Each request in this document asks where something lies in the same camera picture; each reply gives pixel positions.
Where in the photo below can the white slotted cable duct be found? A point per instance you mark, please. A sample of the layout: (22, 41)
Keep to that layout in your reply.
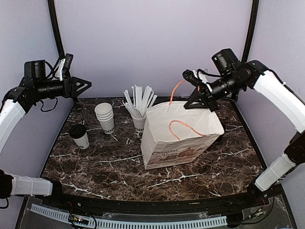
(123, 221)

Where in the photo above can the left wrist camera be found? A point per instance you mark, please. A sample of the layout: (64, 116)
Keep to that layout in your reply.
(63, 65)

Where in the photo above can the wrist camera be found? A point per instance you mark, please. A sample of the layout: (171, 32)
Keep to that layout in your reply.
(194, 78)
(63, 65)

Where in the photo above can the right black frame post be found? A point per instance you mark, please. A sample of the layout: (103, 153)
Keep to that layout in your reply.
(250, 31)

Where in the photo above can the stack of white paper cups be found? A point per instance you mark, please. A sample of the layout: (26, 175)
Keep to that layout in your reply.
(104, 114)

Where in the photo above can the black frame post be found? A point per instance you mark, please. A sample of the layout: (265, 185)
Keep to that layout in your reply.
(250, 31)
(55, 27)

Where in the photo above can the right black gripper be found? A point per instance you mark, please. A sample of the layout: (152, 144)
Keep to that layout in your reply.
(209, 98)

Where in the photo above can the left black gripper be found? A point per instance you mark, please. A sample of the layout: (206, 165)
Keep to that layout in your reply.
(70, 90)

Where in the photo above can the white paper coffee cup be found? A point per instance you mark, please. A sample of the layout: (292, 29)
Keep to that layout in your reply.
(82, 142)

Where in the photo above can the bundle of white wrapped straws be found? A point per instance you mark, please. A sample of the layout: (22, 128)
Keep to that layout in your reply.
(140, 101)

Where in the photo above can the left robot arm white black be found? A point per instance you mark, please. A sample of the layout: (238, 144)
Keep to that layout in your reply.
(41, 81)

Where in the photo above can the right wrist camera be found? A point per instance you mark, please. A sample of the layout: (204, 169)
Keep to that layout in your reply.
(194, 78)

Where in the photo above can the white cup holding straws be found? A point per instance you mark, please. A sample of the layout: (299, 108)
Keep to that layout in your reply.
(139, 123)

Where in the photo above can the white printed paper bag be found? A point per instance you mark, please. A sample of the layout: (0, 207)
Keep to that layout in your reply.
(174, 135)

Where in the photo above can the black plastic cup lid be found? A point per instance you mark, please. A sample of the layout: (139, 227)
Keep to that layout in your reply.
(77, 131)

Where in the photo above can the left black frame post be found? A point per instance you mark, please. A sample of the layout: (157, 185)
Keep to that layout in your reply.
(55, 27)

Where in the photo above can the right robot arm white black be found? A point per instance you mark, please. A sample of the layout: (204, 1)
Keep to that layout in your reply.
(235, 76)

